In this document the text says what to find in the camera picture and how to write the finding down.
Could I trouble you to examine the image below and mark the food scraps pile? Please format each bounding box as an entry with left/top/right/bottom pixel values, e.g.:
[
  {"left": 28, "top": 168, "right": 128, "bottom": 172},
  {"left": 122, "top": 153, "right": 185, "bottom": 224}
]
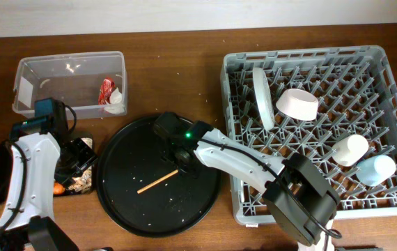
[{"left": 65, "top": 137, "right": 98, "bottom": 195}]

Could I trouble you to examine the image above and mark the black rectangular tray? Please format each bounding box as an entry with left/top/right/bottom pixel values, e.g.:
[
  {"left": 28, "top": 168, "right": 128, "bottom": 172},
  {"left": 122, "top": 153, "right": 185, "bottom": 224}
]
[{"left": 0, "top": 130, "right": 97, "bottom": 205}]

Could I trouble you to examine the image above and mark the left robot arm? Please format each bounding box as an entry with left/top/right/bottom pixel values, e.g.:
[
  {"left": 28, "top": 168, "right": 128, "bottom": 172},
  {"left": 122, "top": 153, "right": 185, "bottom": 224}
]
[{"left": 0, "top": 98, "right": 98, "bottom": 250}]

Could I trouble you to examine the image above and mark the round black tray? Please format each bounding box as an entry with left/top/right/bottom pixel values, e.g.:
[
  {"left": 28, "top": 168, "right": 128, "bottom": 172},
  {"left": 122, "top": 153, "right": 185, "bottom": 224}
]
[{"left": 95, "top": 115, "right": 221, "bottom": 238}]

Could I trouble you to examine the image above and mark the red snack wrapper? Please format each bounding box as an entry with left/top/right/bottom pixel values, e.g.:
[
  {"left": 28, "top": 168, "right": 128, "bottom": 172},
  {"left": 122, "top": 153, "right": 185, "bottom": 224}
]
[{"left": 98, "top": 77, "right": 116, "bottom": 105}]

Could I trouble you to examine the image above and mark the clear plastic bin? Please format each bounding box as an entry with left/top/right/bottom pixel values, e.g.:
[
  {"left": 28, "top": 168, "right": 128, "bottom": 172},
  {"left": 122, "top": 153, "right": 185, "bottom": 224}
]
[{"left": 12, "top": 51, "right": 127, "bottom": 119}]

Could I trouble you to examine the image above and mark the grey dishwasher rack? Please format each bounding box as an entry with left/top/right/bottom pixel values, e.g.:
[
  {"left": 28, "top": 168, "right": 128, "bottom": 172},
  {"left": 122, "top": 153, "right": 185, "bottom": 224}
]
[{"left": 220, "top": 45, "right": 397, "bottom": 219}]

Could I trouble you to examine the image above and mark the orange carrot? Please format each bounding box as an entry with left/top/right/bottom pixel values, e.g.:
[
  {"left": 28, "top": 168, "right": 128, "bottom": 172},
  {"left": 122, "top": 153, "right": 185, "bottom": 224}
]
[{"left": 53, "top": 182, "right": 65, "bottom": 196}]

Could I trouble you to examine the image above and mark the grey plate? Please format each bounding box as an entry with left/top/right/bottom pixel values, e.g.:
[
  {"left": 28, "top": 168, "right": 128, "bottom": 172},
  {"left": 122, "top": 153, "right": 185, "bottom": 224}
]
[{"left": 252, "top": 68, "right": 274, "bottom": 130}]

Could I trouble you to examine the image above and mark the pink bowl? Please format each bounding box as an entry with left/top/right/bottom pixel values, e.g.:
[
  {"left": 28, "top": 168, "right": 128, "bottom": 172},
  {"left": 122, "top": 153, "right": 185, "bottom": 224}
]
[{"left": 276, "top": 89, "right": 319, "bottom": 121}]

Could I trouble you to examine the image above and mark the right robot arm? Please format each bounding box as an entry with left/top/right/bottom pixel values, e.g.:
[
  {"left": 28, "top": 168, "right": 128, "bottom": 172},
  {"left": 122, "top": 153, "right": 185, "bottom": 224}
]
[{"left": 153, "top": 112, "right": 342, "bottom": 246}]

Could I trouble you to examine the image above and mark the white cup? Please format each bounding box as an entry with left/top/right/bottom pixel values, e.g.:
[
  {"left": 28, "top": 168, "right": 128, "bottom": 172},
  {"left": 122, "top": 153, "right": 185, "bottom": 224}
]
[{"left": 332, "top": 134, "right": 368, "bottom": 167}]

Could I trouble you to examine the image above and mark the white tissue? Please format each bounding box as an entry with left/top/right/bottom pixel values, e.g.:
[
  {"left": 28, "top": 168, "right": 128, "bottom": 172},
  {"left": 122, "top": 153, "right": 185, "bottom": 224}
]
[{"left": 104, "top": 89, "right": 125, "bottom": 114}]

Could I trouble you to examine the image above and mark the wooden chopstick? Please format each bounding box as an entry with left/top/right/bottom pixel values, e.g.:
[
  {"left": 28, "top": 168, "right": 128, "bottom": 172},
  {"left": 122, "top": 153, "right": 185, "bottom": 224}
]
[{"left": 137, "top": 169, "right": 178, "bottom": 194}]

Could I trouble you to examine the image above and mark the blue cup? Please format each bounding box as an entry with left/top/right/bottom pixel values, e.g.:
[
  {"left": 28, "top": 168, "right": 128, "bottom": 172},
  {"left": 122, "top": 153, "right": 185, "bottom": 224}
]
[{"left": 356, "top": 155, "right": 396, "bottom": 187}]

